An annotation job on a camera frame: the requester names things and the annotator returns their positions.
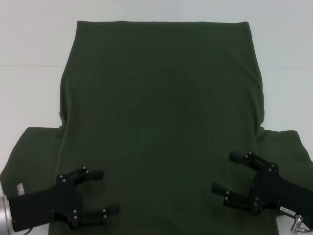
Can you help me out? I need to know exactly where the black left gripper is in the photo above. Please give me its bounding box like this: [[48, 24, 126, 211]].
[[8, 166, 120, 233]]

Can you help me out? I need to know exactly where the dark green t-shirt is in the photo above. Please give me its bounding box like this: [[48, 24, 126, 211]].
[[0, 20, 313, 235]]

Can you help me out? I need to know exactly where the right arm silver cable connector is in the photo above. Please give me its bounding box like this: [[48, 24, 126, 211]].
[[289, 213, 311, 232]]

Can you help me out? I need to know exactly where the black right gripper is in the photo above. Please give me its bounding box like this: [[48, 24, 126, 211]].
[[211, 151, 313, 217]]

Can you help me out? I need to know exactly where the left arm cable with connector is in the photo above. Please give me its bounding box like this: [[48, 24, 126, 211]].
[[16, 182, 34, 234]]

